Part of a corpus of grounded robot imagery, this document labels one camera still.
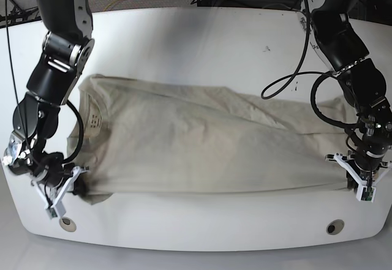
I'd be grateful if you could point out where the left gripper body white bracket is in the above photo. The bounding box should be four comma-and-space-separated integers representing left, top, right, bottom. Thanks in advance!
325, 147, 391, 188

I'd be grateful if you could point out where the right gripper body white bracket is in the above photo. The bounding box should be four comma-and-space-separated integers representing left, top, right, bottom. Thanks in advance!
31, 152, 89, 208

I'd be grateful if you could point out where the beige grey T-shirt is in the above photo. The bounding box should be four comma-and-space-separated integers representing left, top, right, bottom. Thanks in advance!
75, 75, 347, 204

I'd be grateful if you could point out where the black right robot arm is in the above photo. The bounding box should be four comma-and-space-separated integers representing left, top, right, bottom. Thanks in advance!
2, 0, 94, 218

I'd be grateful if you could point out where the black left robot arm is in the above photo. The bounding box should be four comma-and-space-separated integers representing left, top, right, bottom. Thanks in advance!
301, 0, 391, 201

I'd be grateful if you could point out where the red tape rectangle marking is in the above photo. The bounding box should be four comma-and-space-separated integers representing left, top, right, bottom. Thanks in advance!
291, 81, 298, 92

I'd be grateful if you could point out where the black tripod stand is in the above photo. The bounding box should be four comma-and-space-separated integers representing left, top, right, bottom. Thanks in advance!
1, 0, 42, 29

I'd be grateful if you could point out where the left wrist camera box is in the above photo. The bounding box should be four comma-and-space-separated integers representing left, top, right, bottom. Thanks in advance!
356, 184, 377, 203

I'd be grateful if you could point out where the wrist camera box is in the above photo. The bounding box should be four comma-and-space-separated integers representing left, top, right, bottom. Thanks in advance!
45, 203, 66, 219
356, 184, 377, 203

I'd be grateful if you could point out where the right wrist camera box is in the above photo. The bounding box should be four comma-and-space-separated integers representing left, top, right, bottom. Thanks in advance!
45, 203, 66, 219

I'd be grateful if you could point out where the left table cable grommet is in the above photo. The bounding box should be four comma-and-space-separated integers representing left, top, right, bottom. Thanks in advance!
59, 217, 77, 233

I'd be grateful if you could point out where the table cable grommet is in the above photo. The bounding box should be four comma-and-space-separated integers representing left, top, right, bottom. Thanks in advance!
59, 217, 77, 233
326, 219, 345, 235

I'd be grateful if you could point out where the right table cable grommet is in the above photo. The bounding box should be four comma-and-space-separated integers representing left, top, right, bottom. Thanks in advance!
326, 219, 345, 235

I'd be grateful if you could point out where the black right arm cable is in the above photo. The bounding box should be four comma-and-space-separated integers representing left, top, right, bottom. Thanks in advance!
0, 0, 85, 163

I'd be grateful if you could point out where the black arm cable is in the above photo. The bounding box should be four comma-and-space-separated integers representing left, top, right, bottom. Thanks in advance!
0, 0, 85, 163
260, 0, 365, 136

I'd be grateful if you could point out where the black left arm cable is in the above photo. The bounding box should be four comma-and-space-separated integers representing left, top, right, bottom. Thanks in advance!
260, 0, 365, 136

